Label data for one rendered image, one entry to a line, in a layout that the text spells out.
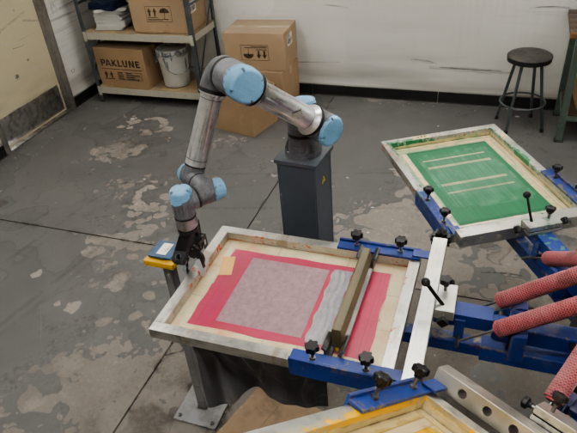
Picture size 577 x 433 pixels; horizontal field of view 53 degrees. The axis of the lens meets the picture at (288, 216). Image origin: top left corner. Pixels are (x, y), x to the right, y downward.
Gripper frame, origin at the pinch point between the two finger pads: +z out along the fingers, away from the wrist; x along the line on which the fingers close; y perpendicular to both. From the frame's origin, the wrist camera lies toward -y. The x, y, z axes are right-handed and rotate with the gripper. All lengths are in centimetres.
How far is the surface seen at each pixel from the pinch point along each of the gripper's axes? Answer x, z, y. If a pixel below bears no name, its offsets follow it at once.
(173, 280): 17.2, 15.4, 10.1
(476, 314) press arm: -97, -6, -1
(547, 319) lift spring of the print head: -115, -15, -9
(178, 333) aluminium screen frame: -8.6, -0.8, -28.5
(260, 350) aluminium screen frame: -36.9, -0.8, -28.3
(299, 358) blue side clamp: -50, -3, -30
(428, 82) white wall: -37, 80, 380
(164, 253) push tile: 18.0, 1.1, 9.6
